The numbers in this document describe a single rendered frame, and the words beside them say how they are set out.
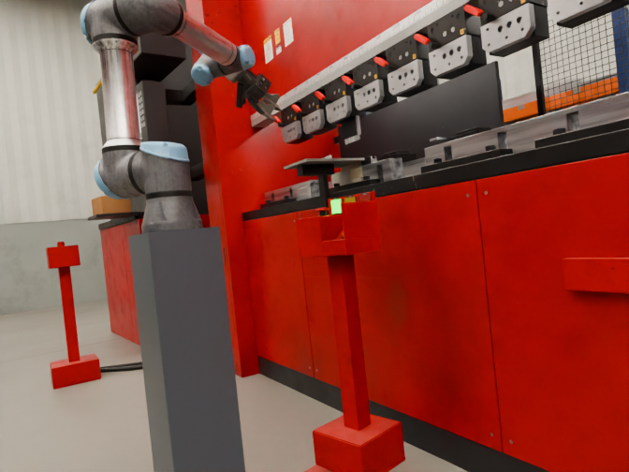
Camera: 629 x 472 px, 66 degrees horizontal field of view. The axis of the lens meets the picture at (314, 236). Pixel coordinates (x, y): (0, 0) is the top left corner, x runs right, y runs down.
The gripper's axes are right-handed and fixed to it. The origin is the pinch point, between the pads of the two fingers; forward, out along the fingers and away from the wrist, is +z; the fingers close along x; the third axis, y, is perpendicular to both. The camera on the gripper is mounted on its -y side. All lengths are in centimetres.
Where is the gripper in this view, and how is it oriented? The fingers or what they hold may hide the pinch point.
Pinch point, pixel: (274, 114)
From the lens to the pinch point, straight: 193.2
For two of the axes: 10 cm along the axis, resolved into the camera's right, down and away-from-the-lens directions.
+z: 7.0, 5.8, 4.1
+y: 6.6, -3.2, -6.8
